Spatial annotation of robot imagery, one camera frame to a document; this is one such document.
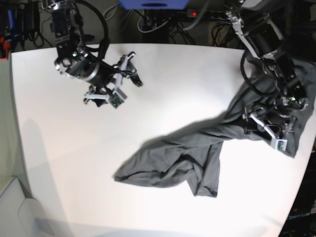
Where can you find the blue box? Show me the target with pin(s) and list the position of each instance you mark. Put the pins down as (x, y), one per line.
(153, 4)

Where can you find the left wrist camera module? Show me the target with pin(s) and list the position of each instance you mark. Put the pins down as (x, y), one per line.
(279, 144)

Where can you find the black power strip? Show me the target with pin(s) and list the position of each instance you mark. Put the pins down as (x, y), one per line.
(208, 14)

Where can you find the red black object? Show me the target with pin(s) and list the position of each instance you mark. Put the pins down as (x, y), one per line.
(4, 49)

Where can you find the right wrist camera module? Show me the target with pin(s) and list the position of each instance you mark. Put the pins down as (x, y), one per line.
(117, 98)

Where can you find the dark grey t-shirt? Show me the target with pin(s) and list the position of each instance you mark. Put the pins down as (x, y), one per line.
(192, 153)

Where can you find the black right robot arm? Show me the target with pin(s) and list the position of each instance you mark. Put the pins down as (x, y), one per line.
(76, 60)

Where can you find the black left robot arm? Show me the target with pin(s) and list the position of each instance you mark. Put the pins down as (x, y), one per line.
(264, 41)

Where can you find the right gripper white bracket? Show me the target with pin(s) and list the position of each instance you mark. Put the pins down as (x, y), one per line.
(110, 78)

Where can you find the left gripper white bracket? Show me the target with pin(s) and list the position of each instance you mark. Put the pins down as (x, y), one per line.
(259, 118)

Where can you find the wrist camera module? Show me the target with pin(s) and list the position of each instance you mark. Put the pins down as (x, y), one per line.
(279, 144)
(117, 98)

